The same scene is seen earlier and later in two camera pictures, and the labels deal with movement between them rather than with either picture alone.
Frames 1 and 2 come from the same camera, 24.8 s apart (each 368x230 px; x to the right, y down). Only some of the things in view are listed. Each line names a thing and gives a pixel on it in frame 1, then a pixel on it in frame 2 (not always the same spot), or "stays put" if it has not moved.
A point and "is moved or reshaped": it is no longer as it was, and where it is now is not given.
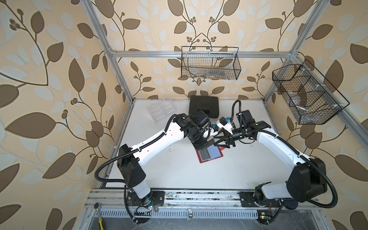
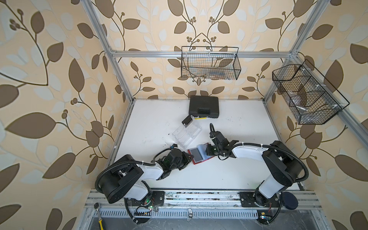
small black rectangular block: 204,155 is moved or reshaped
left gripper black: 203,143 → 186,158
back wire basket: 207,62 stays put
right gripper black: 226,138 → 208,150
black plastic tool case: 209,104 stays put
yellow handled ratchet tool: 97,205 stays put
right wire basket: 310,97 stays put
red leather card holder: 207,154 is moved or reshaped
